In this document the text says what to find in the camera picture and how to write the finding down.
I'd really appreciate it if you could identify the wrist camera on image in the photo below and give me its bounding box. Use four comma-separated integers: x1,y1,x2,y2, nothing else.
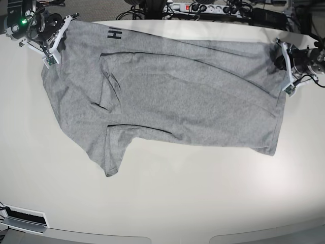
283,84,296,97
42,53,61,69

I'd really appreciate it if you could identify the white power strip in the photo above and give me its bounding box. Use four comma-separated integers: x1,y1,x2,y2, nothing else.
163,2,242,18

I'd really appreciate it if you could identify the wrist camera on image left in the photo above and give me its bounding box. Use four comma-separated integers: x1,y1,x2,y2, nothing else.
42,53,61,69

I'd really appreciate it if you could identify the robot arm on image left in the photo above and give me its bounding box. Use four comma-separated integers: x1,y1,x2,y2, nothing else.
3,1,80,59

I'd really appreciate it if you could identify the table cable grommet box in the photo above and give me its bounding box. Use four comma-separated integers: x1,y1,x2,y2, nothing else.
1,204,50,235

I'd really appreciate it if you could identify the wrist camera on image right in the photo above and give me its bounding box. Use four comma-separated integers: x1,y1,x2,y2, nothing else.
283,84,296,97

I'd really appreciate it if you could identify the black power adapter box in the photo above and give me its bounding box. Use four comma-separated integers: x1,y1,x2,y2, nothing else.
250,8,288,29

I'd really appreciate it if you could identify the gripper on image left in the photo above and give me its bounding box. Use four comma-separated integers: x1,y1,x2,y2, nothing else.
19,12,79,55

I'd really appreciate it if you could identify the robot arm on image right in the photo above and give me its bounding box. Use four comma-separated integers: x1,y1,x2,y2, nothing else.
274,38,324,96

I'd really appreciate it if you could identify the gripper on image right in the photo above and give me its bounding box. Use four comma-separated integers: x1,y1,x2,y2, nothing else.
274,38,319,84

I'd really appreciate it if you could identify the grey t-shirt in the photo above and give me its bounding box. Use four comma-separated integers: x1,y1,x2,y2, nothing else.
41,21,286,177

